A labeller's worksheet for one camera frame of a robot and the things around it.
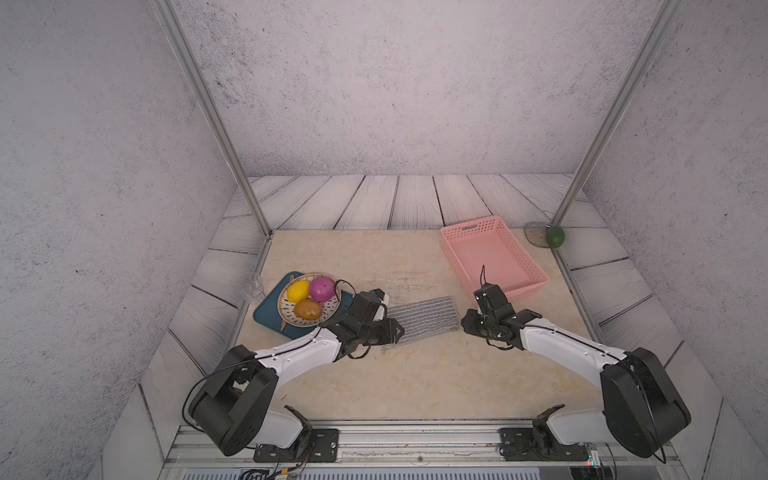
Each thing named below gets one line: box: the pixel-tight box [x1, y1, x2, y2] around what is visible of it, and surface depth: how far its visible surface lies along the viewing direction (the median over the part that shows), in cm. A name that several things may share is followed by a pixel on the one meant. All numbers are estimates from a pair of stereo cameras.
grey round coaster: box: [524, 222, 549, 248], surface depth 122 cm
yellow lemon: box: [287, 280, 310, 303], surface depth 100 cm
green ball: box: [545, 226, 565, 248], surface depth 119 cm
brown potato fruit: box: [293, 298, 323, 321], surface depth 95 cm
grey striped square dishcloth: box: [386, 296, 461, 346], surface depth 97 cm
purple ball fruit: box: [310, 276, 335, 302], surface depth 100 cm
